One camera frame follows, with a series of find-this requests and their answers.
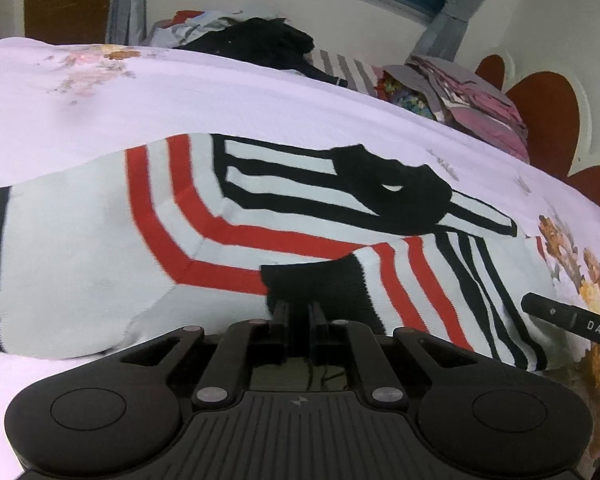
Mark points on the red white scalloped headboard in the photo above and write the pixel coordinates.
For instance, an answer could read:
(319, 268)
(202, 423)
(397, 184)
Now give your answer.
(545, 115)

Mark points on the red cloth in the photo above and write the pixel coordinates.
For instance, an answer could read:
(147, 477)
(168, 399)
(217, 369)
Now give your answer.
(182, 16)

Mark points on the red black white striped sweater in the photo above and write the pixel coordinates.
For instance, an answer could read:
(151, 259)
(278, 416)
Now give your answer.
(80, 240)

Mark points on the colourful floral cloth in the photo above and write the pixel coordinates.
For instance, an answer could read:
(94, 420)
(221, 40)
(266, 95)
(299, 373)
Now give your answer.
(410, 100)

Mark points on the black garment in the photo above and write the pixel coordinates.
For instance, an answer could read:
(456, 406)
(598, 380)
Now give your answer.
(260, 42)

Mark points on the pink floral bedsheet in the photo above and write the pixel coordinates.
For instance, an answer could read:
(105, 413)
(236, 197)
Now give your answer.
(180, 95)

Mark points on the brown wooden door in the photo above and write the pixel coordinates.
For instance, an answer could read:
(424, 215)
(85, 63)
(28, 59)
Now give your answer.
(65, 0)

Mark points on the stack of pink grey folded clothes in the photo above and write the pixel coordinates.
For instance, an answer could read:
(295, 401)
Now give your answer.
(480, 105)

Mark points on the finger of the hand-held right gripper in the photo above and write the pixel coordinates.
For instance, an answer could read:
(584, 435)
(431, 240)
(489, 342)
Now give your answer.
(555, 312)

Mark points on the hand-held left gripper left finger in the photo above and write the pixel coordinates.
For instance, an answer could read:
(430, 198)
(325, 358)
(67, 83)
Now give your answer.
(279, 332)

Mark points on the grey curtain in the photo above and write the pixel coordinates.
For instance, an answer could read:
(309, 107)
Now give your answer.
(450, 20)
(127, 5)

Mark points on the white grey patterned cloth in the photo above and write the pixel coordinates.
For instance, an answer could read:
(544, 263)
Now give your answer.
(180, 35)

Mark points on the grey white striped cloth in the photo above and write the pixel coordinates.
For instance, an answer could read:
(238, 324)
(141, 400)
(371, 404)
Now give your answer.
(350, 67)

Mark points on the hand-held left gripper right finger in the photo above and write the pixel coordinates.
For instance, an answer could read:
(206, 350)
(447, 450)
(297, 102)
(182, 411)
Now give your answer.
(317, 332)

